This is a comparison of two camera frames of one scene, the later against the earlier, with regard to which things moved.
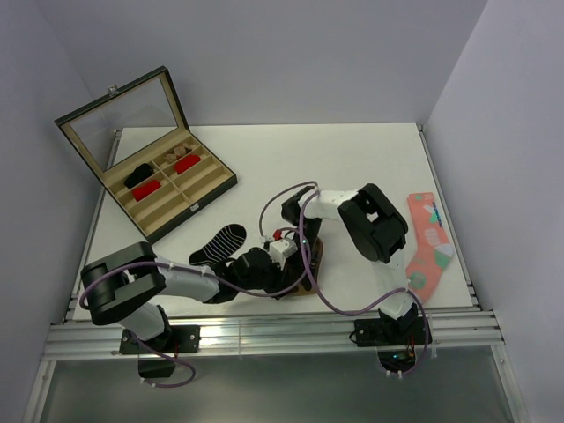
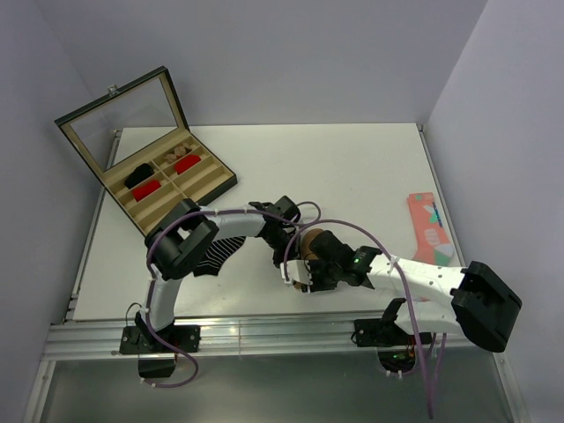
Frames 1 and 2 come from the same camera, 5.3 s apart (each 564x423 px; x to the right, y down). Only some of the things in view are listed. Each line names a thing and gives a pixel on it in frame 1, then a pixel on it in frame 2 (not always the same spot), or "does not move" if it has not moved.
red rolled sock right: [186, 163] does not move
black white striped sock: [223, 245] does not move
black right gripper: [305, 276] -> [316, 285]
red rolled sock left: [141, 191] does not move
